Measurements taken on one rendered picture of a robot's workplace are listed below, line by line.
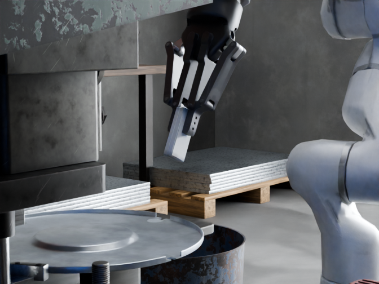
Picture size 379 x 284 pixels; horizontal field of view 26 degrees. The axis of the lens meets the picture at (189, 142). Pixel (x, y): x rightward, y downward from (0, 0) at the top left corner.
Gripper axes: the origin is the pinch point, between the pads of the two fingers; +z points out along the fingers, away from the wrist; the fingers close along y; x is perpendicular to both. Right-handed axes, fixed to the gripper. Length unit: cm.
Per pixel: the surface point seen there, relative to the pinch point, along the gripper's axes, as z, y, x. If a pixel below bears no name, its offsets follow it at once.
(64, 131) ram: 8.7, -7.2, 26.5
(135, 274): 20.2, -4.7, 6.5
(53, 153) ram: 11.3, -7.2, 26.9
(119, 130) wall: -93, 326, -316
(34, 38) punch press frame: 5.7, -19.1, 43.0
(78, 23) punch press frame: 2.6, -19.2, 39.1
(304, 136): -131, 241, -416
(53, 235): 18.4, 2.3, 14.8
